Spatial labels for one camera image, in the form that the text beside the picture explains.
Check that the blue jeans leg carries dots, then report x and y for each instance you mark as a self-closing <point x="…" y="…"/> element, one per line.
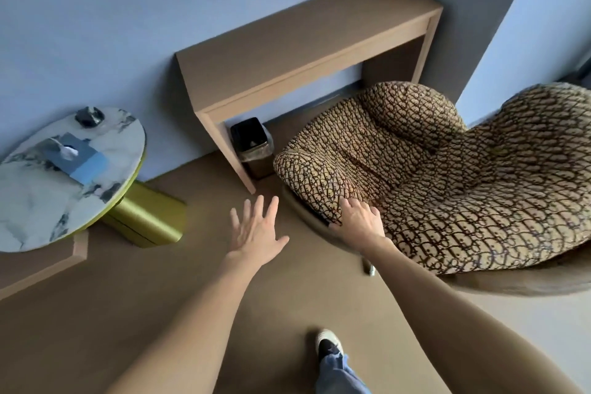
<point x="339" y="377"/>

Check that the black trash bin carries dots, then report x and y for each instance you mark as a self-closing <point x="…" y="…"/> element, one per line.
<point x="251" y="139"/>

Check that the person's right forearm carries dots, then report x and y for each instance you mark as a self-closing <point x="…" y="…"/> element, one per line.
<point x="457" y="320"/>

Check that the white and black shoe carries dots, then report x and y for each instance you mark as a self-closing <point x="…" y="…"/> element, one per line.
<point x="328" y="343"/>

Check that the person's right thumb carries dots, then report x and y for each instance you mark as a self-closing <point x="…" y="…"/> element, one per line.
<point x="335" y="223"/>

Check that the person's left hand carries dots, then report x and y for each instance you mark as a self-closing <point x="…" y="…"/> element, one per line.
<point x="256" y="239"/>

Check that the round marble side table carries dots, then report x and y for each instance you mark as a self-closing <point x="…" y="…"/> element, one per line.
<point x="41" y="204"/>

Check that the brown patterned lounge chair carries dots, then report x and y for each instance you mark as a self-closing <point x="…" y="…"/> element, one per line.
<point x="461" y="176"/>

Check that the beige raised floor platform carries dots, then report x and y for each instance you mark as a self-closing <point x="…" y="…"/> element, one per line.
<point x="41" y="266"/>

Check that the person's right hand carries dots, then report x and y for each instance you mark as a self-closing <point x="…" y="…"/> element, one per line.
<point x="362" y="230"/>

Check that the black ashtray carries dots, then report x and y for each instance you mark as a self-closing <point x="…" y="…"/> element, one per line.
<point x="89" y="116"/>

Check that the light wooden console desk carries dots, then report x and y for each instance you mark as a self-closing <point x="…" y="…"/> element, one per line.
<point x="295" y="33"/>

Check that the person's left thumb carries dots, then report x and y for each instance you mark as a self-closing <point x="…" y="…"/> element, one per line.
<point x="280" y="242"/>

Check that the blue tissue box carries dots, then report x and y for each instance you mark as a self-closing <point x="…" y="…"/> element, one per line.
<point x="85" y="163"/>

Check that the person's left middle finger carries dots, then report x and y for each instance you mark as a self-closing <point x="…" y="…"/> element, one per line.
<point x="258" y="209"/>

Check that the person's left forearm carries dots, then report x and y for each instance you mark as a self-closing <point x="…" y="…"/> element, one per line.
<point x="194" y="333"/>

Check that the person's left little finger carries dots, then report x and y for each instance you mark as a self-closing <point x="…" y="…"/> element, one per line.
<point x="234" y="219"/>

